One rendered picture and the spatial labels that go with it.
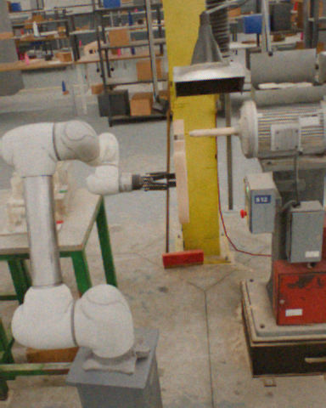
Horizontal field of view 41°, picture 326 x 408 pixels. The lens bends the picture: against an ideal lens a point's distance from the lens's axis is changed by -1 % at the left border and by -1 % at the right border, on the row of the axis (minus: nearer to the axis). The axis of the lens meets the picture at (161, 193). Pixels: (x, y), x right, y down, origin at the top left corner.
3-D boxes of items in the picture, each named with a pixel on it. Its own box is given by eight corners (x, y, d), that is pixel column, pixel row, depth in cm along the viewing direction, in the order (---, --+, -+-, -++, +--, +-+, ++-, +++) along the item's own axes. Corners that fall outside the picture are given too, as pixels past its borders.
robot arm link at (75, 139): (100, 129, 160) (64, 133, 161) (91, 108, 143) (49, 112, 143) (102, 164, 157) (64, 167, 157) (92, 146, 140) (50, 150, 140)
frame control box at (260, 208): (297, 218, 199) (299, 165, 188) (309, 243, 179) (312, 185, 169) (242, 222, 201) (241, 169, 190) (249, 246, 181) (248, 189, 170)
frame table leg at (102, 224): (124, 324, 272) (103, 193, 235) (123, 331, 267) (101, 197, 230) (115, 325, 273) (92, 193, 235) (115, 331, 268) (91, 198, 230)
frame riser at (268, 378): (321, 303, 273) (323, 270, 262) (356, 383, 217) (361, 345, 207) (238, 308, 277) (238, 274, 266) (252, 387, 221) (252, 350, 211)
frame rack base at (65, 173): (77, 189, 235) (71, 158, 228) (72, 201, 221) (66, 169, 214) (27, 193, 236) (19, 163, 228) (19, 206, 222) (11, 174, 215)
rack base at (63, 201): (72, 201, 222) (69, 184, 218) (66, 216, 207) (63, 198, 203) (19, 206, 222) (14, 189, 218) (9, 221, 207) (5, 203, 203)
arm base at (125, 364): (144, 376, 145) (143, 364, 143) (81, 371, 150) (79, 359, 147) (154, 337, 161) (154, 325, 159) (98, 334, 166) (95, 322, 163)
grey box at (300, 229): (315, 251, 210) (323, 141, 187) (322, 263, 200) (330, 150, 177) (283, 252, 211) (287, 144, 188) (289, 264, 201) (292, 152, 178)
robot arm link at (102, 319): (134, 356, 146) (126, 304, 137) (80, 361, 146) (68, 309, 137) (135, 323, 161) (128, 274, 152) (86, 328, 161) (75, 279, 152)
